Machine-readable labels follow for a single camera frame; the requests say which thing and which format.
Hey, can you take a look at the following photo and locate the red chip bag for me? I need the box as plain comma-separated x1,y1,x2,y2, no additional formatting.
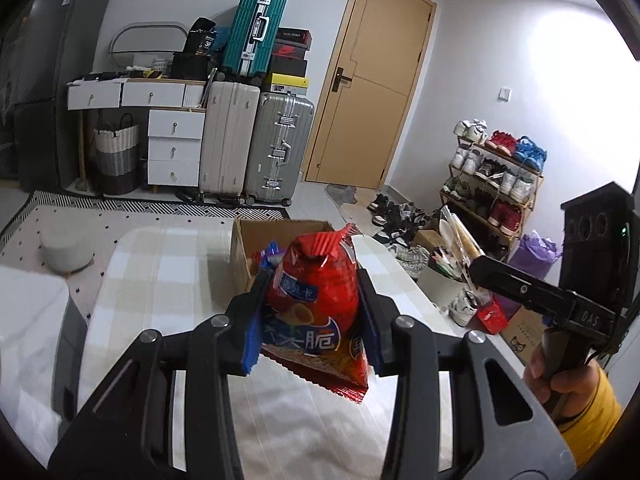
257,222,371,406

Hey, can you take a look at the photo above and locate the black shoebox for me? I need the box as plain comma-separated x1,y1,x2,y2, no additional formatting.
270,57,309,79

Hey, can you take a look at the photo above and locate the person's right hand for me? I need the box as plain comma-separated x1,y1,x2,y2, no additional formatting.
522,342,601,424

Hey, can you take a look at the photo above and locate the group of assorted shoes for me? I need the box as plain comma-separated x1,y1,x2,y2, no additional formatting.
442,119,547,241

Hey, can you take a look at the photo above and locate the woven laundry basket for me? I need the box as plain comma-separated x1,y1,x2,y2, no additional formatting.
92,112,141,196

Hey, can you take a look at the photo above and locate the black bag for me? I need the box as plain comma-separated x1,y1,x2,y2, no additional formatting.
182,17,219,56

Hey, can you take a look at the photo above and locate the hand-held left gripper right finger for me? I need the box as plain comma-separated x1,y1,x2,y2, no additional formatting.
355,267,578,480

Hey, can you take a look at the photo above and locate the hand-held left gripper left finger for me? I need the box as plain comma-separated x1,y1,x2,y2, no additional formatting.
47,265,274,480

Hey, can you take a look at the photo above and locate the small printed cardboard box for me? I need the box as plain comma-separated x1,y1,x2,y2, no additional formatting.
500,305,549,367

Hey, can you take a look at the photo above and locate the white drawer desk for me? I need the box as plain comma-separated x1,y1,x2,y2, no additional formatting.
67,77,209,196

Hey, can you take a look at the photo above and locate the wooden door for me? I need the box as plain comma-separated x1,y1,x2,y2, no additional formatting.
304,0,437,189

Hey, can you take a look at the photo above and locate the round white stool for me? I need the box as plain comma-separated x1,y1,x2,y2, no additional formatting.
40,230,96,275

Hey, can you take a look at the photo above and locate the striped border rug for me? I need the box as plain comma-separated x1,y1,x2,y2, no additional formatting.
0,190,297,322

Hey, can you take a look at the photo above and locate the brown cardboard box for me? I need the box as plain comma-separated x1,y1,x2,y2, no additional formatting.
230,217,337,294

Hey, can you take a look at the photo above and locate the beige suitcase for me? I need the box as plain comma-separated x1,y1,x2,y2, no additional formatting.
199,80,261,204

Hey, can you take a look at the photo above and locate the white sneaker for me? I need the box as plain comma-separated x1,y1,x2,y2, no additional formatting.
447,290,479,329

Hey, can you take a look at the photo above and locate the rolled paper bundle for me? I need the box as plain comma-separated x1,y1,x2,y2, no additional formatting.
439,205,486,282

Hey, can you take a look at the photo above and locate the silver suitcase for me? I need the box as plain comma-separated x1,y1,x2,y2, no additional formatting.
243,92,316,207

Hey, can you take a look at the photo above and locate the red shoebox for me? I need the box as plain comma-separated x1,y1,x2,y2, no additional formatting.
272,42,309,61

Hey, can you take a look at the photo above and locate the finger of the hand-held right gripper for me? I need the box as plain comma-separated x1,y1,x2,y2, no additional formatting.
467,255,577,322

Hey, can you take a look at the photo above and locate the yellow shoebox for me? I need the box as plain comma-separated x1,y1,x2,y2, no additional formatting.
262,72,310,95

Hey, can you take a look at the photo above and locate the pile of dark sneakers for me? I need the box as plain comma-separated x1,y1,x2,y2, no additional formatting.
367,192,432,282

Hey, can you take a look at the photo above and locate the red packet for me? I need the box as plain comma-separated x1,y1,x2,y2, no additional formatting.
475,297,510,336

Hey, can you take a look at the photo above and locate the white chair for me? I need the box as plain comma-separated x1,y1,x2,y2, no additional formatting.
0,265,90,461

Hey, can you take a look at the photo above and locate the teal suitcase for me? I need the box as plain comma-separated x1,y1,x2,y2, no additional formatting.
221,0,290,79

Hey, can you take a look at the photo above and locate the blue snack packet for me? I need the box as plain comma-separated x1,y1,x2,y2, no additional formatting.
257,242,287,272

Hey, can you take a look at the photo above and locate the grey door mat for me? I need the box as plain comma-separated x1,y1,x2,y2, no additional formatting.
325,183,359,216

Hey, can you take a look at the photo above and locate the wooden shoe rack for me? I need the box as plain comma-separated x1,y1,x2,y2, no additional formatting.
440,120,547,262

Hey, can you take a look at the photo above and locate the grey refrigerator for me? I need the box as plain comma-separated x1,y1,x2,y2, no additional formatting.
0,0,110,192

